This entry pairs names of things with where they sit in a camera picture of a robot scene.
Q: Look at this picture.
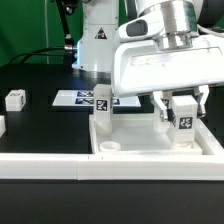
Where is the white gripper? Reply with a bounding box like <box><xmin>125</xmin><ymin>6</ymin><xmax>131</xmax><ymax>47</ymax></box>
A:
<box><xmin>111</xmin><ymin>12</ymin><xmax>224</xmax><ymax>122</ymax></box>

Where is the white square table top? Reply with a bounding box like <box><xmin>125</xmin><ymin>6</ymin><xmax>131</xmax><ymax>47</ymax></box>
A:
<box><xmin>89</xmin><ymin>114</ymin><xmax>224</xmax><ymax>156</ymax></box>

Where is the white sheet with markers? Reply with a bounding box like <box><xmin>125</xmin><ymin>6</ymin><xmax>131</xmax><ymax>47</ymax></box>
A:
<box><xmin>53</xmin><ymin>90</ymin><xmax>140</xmax><ymax>107</ymax></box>

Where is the white U-shaped obstacle fence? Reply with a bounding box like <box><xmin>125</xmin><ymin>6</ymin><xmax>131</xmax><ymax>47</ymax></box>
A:
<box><xmin>0</xmin><ymin>121</ymin><xmax>224</xmax><ymax>181</ymax></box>

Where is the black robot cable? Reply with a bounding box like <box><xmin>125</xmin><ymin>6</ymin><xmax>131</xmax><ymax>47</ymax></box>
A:
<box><xmin>7</xmin><ymin>0</ymin><xmax>78</xmax><ymax>65</ymax></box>

